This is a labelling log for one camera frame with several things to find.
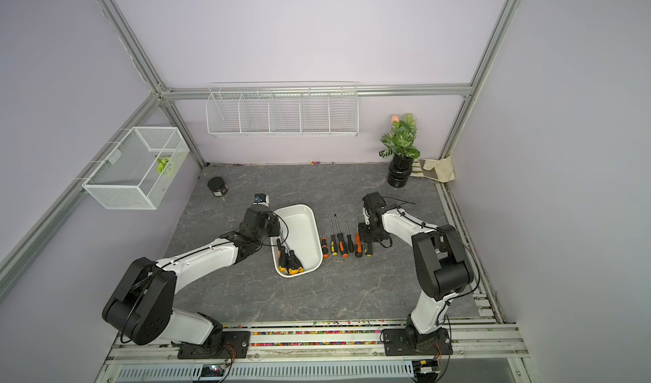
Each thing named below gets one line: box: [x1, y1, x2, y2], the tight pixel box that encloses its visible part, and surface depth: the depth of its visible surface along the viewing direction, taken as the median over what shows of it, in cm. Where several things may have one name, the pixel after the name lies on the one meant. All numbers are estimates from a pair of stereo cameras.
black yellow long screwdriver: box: [284, 252, 300, 275], surface depth 87 cm
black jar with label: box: [206, 176, 229, 197], surface depth 111 cm
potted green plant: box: [378, 113, 422, 189], surface depth 101 cm
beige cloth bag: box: [418, 155, 456, 184], surface depth 122 cm
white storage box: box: [270, 203, 324, 275], surface depth 93 cm
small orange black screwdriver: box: [333, 213, 350, 259], surface depth 93 cm
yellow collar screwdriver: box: [364, 241, 373, 258], surface depth 93 cm
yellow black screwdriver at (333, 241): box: [330, 219, 339, 256], surface depth 94 cm
